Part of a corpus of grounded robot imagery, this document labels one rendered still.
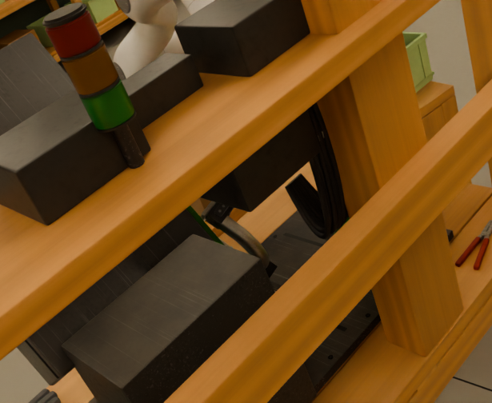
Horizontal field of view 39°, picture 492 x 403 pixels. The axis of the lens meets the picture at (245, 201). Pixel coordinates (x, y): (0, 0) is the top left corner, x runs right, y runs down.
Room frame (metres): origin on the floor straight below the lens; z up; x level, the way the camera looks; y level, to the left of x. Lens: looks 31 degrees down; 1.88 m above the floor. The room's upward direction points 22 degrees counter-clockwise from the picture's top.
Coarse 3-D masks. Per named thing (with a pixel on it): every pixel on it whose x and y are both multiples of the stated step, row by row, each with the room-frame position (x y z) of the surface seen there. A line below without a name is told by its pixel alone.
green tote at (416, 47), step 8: (408, 32) 2.19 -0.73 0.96; (416, 32) 2.17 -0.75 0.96; (408, 40) 2.19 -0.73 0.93; (416, 40) 2.11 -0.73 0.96; (424, 40) 2.13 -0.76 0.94; (408, 48) 2.08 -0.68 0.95; (416, 48) 2.11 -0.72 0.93; (424, 48) 2.13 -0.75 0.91; (408, 56) 2.08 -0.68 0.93; (416, 56) 2.10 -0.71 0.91; (424, 56) 2.12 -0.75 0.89; (416, 64) 2.10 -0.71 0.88; (424, 64) 2.12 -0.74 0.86; (416, 72) 2.09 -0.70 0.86; (424, 72) 2.11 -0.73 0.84; (432, 72) 2.13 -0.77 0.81; (416, 80) 2.09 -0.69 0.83; (424, 80) 2.10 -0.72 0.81; (416, 88) 2.08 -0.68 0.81
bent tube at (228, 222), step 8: (208, 208) 1.12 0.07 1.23; (208, 216) 1.13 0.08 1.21; (216, 224) 1.12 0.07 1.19; (224, 224) 1.11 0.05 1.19; (232, 224) 1.11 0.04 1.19; (224, 232) 1.11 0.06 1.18; (232, 232) 1.10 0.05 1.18; (240, 232) 1.10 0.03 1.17; (248, 232) 1.10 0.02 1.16; (240, 240) 1.09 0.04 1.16; (248, 240) 1.09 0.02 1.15; (256, 240) 1.10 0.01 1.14; (248, 248) 1.09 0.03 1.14; (256, 248) 1.09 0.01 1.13; (256, 256) 1.09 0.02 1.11; (264, 256) 1.09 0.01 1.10; (264, 264) 1.10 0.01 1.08
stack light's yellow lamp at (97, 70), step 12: (72, 60) 0.73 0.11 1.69; (84, 60) 0.73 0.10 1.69; (96, 60) 0.73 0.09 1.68; (108, 60) 0.74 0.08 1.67; (72, 72) 0.73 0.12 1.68; (84, 72) 0.73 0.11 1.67; (96, 72) 0.73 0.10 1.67; (108, 72) 0.74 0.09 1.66; (84, 84) 0.73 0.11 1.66; (96, 84) 0.73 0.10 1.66; (108, 84) 0.73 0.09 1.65; (84, 96) 0.73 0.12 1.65
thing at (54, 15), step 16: (48, 16) 0.76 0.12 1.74; (64, 16) 0.73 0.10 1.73; (80, 16) 0.74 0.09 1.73; (48, 32) 0.74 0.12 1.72; (64, 32) 0.73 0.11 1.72; (80, 32) 0.73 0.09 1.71; (96, 32) 0.74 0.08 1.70; (64, 48) 0.73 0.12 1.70; (80, 48) 0.73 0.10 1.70; (96, 48) 0.73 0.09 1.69
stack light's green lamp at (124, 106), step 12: (120, 84) 0.74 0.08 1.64; (96, 96) 0.73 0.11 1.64; (108, 96) 0.73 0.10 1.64; (120, 96) 0.74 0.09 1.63; (96, 108) 0.73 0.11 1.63; (108, 108) 0.73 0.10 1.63; (120, 108) 0.73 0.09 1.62; (132, 108) 0.75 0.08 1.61; (96, 120) 0.73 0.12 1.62; (108, 120) 0.73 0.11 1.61; (120, 120) 0.73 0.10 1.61
